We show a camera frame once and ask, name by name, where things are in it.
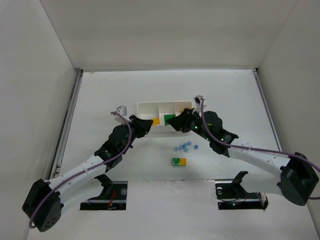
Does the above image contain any yellow lego brick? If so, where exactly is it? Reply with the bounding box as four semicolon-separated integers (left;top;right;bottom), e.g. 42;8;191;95
152;117;160;126

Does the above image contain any green lego brick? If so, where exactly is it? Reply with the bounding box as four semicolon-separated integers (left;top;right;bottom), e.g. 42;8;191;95
163;114;176;126

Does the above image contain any green yellow lego block pair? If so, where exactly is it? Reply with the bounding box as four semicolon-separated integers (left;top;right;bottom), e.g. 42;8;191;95
172;157;187;167

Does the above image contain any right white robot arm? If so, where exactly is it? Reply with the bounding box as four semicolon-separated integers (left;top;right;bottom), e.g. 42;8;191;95
166;108;320;206

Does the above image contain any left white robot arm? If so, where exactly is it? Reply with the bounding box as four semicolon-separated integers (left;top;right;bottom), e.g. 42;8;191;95
22;112;153;232

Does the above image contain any white three-compartment tray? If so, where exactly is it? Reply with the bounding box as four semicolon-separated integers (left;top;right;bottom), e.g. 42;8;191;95
136;101;193;137

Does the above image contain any light blue lego pile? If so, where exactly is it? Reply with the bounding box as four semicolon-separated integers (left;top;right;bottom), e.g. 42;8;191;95
173;141;192;153

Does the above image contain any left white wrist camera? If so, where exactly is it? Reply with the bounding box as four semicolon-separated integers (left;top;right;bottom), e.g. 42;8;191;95
111;105;131;124

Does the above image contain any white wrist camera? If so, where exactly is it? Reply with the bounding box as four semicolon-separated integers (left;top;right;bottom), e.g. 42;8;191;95
111;105;131;124
193;95;204;113

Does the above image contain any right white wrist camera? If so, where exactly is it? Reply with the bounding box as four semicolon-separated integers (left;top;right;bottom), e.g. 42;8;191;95
193;95;204;113

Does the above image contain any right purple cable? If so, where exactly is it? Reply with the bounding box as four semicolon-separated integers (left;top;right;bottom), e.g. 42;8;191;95
199;97;320;201

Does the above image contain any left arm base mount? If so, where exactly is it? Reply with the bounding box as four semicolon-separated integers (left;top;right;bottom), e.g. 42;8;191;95
80;181;128;211

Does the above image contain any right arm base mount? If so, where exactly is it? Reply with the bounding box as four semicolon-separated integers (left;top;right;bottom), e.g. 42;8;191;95
215;179;269;210

